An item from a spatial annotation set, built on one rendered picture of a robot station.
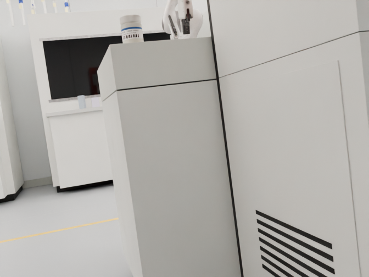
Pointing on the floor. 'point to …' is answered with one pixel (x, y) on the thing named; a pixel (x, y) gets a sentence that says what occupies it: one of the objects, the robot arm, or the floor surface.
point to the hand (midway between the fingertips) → (186, 29)
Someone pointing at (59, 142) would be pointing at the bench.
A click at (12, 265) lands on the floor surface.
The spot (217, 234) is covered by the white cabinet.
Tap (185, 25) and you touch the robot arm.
